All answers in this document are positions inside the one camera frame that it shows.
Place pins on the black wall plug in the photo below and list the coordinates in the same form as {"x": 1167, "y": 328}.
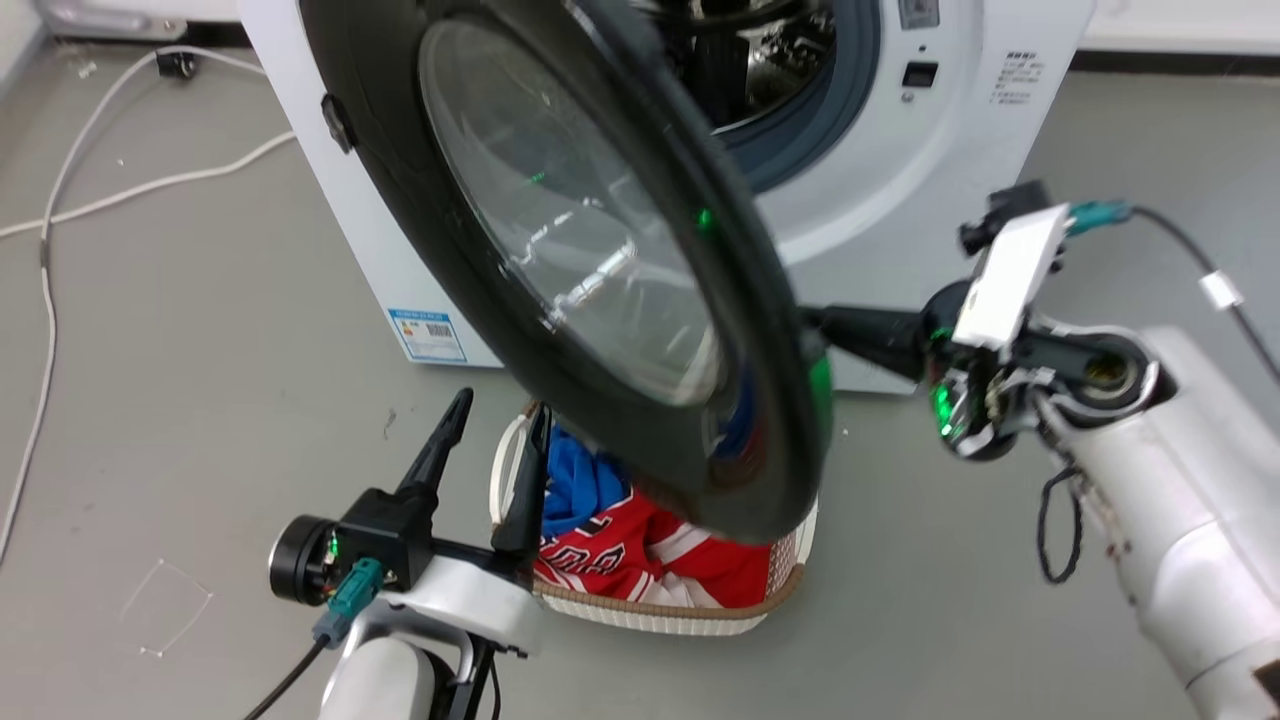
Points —
{"x": 177, "y": 65}

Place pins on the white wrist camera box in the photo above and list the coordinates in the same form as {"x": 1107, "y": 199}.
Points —
{"x": 1010, "y": 280}

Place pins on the blue garment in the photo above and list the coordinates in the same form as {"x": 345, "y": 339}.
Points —
{"x": 580, "y": 480}

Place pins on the shiny steel washer drum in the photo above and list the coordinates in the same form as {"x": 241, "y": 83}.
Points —
{"x": 760, "y": 60}

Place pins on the grey power strip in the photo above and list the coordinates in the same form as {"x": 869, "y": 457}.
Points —
{"x": 110, "y": 18}

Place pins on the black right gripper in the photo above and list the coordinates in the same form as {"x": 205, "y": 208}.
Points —
{"x": 975, "y": 400}

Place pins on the blue energy label sticker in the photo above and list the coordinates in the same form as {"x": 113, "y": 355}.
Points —
{"x": 428, "y": 336}

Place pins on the red and white jersey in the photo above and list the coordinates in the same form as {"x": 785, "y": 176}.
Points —
{"x": 610, "y": 555}

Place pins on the grey rubber door gasket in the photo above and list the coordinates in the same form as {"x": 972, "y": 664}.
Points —
{"x": 850, "y": 90}

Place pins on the black round washer door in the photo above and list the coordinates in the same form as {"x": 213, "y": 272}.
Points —
{"x": 400, "y": 230}

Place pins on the white front-load washing machine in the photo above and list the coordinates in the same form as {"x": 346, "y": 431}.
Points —
{"x": 900, "y": 170}

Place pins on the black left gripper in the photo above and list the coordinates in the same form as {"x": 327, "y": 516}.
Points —
{"x": 395, "y": 530}

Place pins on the white woven laundry basket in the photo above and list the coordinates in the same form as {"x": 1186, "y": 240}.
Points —
{"x": 660, "y": 612}

